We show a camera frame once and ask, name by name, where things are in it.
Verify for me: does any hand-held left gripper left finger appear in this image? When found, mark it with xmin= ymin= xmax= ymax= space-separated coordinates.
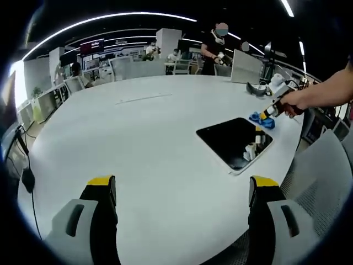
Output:
xmin=43 ymin=174 xmax=121 ymax=265

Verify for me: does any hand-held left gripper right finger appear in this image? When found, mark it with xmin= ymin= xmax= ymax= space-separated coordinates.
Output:
xmin=247 ymin=175 xmax=322 ymax=265

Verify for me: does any blue cleaning cloth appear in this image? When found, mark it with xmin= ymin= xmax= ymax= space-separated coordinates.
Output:
xmin=248 ymin=110 xmax=276 ymax=130

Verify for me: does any person's right hand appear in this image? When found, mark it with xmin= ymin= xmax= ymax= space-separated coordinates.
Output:
xmin=282 ymin=89 xmax=313 ymax=111

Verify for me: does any white cup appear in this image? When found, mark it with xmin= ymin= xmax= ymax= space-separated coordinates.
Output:
xmin=270 ymin=73 xmax=285 ymax=89

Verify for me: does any black curved headset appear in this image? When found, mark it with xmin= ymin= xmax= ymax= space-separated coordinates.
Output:
xmin=245 ymin=82 xmax=268 ymax=99

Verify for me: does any grey desk partition panel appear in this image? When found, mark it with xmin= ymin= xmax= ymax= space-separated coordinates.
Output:
xmin=231 ymin=49 xmax=264 ymax=85

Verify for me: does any grey mesh office chair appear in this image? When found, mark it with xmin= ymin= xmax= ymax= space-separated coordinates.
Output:
xmin=280 ymin=128 xmax=353 ymax=239
xmin=109 ymin=56 xmax=134 ymax=82
xmin=173 ymin=59 xmax=192 ymax=75
xmin=63 ymin=76 xmax=85 ymax=95

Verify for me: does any black computer mouse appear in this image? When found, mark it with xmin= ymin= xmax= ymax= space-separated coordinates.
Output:
xmin=22 ymin=167 xmax=36 ymax=193

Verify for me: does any dark monitor screen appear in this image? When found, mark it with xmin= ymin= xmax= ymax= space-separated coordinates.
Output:
xmin=0 ymin=70 xmax=18 ymax=140

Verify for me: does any black cable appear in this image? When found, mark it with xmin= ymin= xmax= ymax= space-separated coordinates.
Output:
xmin=4 ymin=124 xmax=44 ymax=240

